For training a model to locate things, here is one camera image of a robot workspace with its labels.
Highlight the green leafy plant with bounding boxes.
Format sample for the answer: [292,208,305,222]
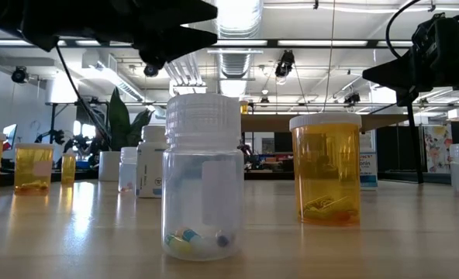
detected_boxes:
[105,87,155,152]

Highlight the desktop computer monitor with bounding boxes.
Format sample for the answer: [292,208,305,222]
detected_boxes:
[2,123,18,152]

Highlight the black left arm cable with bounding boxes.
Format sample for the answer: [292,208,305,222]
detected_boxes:
[53,44,112,148]

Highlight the black metal stand frame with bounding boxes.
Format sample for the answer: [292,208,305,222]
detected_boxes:
[45,101,110,146]

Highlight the black monitor screen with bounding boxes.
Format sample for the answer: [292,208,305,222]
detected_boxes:
[274,132,292,153]

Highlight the floral poster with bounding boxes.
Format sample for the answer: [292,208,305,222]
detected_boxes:
[423,124,454,174]

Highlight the squat amber pill bottle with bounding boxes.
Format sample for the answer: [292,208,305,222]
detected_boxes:
[13,143,55,196]

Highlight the black partition panel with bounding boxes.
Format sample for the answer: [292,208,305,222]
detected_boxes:
[376,126,423,172]

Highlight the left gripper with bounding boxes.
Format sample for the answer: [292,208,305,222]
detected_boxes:
[57,0,218,66]

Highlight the white bottle grey-print label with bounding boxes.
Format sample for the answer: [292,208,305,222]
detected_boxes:
[135,124,168,199]

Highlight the white plant pot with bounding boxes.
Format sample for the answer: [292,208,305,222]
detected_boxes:
[98,150,121,182]

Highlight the small amber pill bottle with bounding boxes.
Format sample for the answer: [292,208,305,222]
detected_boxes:
[60,151,77,185]

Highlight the silver air duct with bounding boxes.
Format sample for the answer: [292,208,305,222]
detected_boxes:
[209,0,264,98]

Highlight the black overhead frame bar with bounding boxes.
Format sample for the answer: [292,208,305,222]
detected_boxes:
[0,37,415,50]

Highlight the large amber pill bottle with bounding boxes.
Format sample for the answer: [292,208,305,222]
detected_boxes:
[289,112,363,227]

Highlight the large clear ribbed-cap bottle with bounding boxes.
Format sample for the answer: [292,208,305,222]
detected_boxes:
[161,92,245,261]

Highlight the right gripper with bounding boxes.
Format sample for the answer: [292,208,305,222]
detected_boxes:
[363,38,459,106]

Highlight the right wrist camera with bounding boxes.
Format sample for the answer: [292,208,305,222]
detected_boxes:
[410,12,459,55]

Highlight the small clear pill bottle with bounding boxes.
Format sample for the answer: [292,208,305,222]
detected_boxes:
[118,146,138,194]

